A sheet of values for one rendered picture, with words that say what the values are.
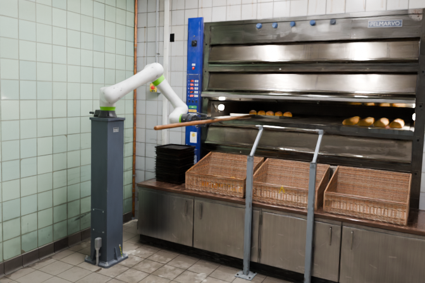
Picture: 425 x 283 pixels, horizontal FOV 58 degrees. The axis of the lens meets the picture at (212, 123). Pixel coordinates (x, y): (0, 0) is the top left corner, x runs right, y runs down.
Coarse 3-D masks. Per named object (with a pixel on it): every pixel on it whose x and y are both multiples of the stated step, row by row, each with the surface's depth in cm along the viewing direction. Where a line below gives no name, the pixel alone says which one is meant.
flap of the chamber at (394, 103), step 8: (208, 96) 359; (216, 96) 355; (224, 96) 352; (232, 96) 348; (240, 96) 344; (248, 96) 341; (256, 96) 337; (264, 96) 334; (272, 96) 331; (280, 96) 328; (344, 104) 321; (352, 104) 316; (360, 104) 311; (368, 104) 307; (376, 104) 303; (384, 104) 299; (392, 104) 295; (400, 104) 291; (408, 104) 287
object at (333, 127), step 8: (232, 120) 366; (240, 120) 362; (248, 120) 358; (312, 128) 331; (320, 128) 328; (328, 128) 325; (336, 128) 322; (344, 128) 319; (352, 128) 316; (360, 128) 313; (368, 128) 310; (376, 128) 308; (384, 128) 310
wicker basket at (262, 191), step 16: (272, 160) 345; (288, 160) 339; (256, 176) 324; (272, 176) 342; (288, 176) 336; (304, 176) 330; (256, 192) 305; (272, 192) 299; (288, 192) 293; (304, 192) 287; (320, 192) 294; (304, 208) 288
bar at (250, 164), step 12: (312, 132) 294; (252, 156) 295; (252, 168) 297; (312, 168) 273; (252, 180) 298; (312, 180) 273; (312, 192) 274; (312, 204) 274; (312, 216) 275; (312, 228) 277; (240, 276) 300; (252, 276) 301
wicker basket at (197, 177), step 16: (208, 160) 372; (224, 160) 368; (256, 160) 354; (192, 176) 333; (208, 176) 326; (224, 176) 365; (240, 176) 358; (208, 192) 327; (224, 192) 321; (240, 192) 313
